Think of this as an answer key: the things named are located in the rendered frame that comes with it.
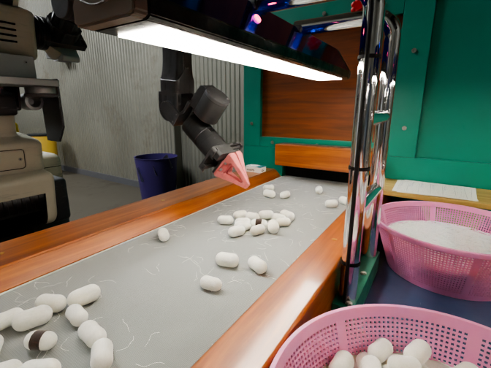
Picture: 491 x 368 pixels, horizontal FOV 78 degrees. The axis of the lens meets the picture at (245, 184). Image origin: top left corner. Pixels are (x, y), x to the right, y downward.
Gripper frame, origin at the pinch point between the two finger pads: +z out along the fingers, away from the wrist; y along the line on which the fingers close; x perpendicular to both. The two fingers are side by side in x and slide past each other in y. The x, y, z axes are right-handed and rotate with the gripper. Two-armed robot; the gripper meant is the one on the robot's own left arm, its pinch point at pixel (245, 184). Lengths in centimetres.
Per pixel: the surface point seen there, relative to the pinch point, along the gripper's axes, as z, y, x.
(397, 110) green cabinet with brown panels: 7.8, 41.0, -26.5
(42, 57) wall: -430, 190, 254
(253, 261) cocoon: 14.2, -19.4, -5.1
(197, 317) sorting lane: 15.1, -31.4, -3.8
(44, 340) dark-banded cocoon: 7.3, -43.3, 0.9
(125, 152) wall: -203, 184, 230
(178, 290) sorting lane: 10.8, -28.8, 0.0
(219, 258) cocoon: 10.5, -21.2, -1.8
